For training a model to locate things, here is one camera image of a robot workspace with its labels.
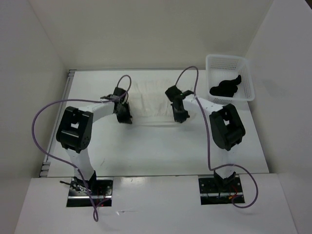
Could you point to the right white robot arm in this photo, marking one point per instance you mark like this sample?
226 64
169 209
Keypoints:
224 127

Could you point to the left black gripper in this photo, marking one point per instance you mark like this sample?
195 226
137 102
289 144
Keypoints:
126 118

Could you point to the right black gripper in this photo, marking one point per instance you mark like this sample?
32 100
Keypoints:
181 118

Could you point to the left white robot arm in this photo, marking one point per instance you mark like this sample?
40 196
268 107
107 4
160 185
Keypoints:
75 131

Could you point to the white skirt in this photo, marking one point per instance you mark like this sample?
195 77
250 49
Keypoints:
147 98

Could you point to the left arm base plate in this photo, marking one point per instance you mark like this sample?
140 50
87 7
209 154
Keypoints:
101 195

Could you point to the white plastic basket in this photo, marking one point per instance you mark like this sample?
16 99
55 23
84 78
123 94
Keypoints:
224 67

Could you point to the black skirt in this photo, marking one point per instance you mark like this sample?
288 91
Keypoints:
226 88

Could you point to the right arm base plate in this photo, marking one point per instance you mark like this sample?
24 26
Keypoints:
217 190

